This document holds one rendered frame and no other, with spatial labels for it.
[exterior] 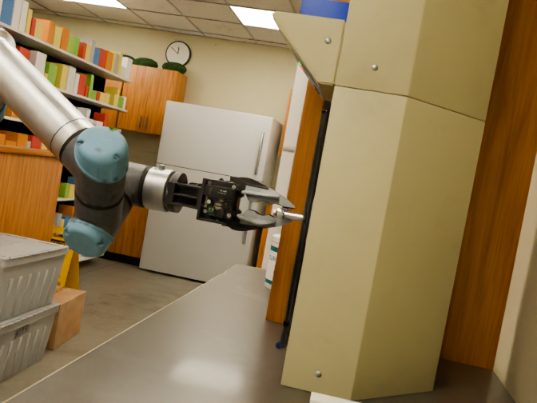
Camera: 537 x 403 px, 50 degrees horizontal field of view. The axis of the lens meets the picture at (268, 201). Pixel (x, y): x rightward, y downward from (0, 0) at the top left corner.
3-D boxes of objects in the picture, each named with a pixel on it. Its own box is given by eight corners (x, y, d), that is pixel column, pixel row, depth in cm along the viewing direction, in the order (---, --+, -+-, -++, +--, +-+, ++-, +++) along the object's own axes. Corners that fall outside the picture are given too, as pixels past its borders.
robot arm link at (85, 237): (58, 207, 87) (91, 161, 95) (58, 251, 95) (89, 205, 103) (107, 225, 87) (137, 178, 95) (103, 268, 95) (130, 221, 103)
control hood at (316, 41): (343, 113, 120) (352, 64, 119) (334, 85, 88) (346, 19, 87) (288, 104, 122) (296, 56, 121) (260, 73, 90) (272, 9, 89)
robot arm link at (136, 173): (85, 209, 104) (106, 178, 110) (143, 221, 102) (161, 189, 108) (76, 177, 98) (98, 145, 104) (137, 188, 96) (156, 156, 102)
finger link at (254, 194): (291, 209, 95) (236, 203, 97) (295, 209, 101) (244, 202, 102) (292, 190, 95) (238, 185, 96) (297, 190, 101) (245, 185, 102)
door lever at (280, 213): (309, 223, 103) (312, 209, 102) (304, 226, 93) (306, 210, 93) (280, 217, 104) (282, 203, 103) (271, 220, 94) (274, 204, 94)
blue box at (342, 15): (348, 62, 118) (356, 18, 118) (346, 51, 108) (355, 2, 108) (300, 55, 120) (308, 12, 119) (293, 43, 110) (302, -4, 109)
